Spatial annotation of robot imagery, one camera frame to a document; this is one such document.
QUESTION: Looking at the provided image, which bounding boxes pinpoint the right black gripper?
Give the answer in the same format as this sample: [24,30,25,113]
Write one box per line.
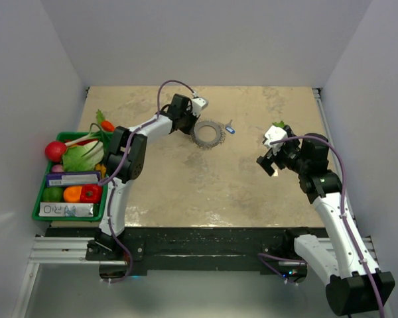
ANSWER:
[257,134,308,176]

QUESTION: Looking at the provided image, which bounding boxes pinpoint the metal disc with keyrings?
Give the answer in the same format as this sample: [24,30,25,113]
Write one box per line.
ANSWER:
[190,120,226,150]

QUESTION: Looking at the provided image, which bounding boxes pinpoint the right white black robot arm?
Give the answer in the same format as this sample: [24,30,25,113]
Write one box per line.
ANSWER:
[257,124,395,317]

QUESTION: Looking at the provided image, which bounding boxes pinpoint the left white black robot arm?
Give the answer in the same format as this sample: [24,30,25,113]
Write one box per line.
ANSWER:
[94,94,208,260]

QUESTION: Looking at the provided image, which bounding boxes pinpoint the white toy vegetable green leaves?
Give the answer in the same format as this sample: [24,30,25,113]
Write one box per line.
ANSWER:
[272,121,285,128]

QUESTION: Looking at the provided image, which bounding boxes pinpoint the orange toy carrot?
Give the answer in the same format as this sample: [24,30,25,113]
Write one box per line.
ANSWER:
[96,109,115,133]

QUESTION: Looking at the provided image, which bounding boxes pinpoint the toy bok choy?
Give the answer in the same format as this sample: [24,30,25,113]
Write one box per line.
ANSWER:
[62,123,109,172]

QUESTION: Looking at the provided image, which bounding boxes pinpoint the red toy pepper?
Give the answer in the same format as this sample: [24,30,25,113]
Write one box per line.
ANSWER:
[80,184,103,203]

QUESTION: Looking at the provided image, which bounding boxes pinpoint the green plastic crate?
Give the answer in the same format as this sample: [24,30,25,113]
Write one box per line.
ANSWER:
[31,131,113,222]

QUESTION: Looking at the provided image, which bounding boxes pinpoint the purple box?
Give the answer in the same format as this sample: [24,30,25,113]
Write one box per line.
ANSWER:
[46,170,101,187]

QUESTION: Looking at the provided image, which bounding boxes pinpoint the orange toy pepper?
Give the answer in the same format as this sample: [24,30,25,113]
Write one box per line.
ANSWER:
[63,185,82,203]

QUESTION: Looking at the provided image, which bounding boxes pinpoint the red toy radish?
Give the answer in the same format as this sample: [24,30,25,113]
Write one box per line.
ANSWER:
[44,140,67,163]

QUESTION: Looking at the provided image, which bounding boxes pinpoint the pink toy onion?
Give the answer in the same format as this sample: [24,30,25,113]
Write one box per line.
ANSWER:
[50,164,65,174]

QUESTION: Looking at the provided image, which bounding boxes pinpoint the green toy pepper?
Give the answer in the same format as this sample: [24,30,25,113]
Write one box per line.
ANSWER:
[41,187,64,203]

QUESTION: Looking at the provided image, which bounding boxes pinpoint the white silver packet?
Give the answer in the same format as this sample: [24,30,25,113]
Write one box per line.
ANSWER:
[38,202,95,218]

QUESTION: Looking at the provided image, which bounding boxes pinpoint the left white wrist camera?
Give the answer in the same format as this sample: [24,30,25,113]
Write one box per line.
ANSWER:
[191,97,209,117]

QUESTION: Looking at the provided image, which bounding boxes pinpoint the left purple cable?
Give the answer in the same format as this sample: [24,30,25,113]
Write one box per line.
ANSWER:
[98,79,198,284]

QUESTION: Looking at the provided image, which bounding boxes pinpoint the purple cable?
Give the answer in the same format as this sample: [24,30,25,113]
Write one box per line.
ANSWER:
[268,133,387,318]
[98,79,198,284]

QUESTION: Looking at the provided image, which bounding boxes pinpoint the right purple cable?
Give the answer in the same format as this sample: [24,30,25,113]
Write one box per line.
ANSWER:
[268,133,387,318]

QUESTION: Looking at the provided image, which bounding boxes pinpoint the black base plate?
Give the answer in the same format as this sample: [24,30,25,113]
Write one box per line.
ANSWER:
[44,227,331,279]

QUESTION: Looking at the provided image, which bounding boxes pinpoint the aluminium rail frame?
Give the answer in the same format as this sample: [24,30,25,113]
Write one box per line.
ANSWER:
[11,237,124,317]

